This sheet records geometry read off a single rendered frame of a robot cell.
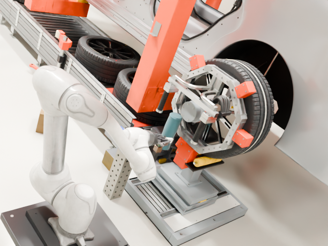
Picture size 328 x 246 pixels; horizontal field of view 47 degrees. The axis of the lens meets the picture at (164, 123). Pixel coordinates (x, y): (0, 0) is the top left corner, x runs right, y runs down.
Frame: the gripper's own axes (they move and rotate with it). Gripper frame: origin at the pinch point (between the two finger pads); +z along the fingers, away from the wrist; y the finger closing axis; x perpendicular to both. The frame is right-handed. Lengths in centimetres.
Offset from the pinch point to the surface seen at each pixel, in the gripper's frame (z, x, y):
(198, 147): 31.0, 0.6, -5.0
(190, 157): 34.7, 11.1, -2.0
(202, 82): 43, -34, 25
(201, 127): 3.0, -17.6, -12.2
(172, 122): 18.7, -4.7, 14.7
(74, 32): 118, 13, 252
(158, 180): 47, 45, 15
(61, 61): 52, 27, 174
